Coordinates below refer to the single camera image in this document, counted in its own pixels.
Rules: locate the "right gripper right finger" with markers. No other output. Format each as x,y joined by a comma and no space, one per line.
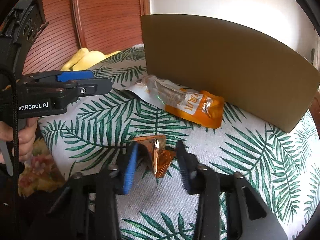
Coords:
247,215

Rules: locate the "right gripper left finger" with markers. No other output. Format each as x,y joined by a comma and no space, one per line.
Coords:
86,207

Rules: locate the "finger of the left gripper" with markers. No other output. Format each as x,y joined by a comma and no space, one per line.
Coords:
72,75
79,88

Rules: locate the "small orange snack packet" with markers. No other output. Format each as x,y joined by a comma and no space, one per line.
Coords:
152,149

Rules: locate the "person left hand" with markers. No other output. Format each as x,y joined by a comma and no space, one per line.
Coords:
26,137

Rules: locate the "yellow plush toy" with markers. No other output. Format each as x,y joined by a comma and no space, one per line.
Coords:
84,59

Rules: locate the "palm leaf bed sheet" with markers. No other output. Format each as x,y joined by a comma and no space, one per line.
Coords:
282,167

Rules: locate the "wooden wardrobe doors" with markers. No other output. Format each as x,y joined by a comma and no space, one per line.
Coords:
103,25

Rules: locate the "orange clear snack packet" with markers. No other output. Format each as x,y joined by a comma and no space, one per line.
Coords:
202,108

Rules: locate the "brown cardboard box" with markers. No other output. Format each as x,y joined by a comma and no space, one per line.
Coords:
249,69

